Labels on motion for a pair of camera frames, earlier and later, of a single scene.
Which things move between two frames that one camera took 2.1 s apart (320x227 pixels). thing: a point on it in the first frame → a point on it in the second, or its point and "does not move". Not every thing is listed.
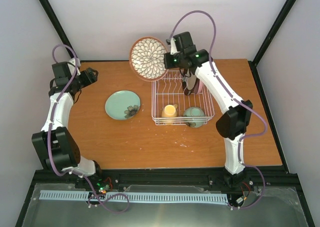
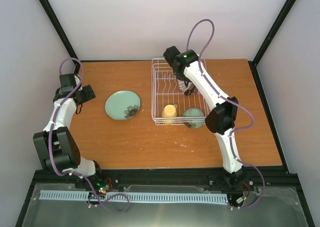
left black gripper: [89, 78] → [89, 93]
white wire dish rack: [179, 100] does not move
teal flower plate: [122, 105] does not move
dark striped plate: [190, 83] does not move
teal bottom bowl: [146, 59] → [182, 85]
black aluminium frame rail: [160, 178] does not move
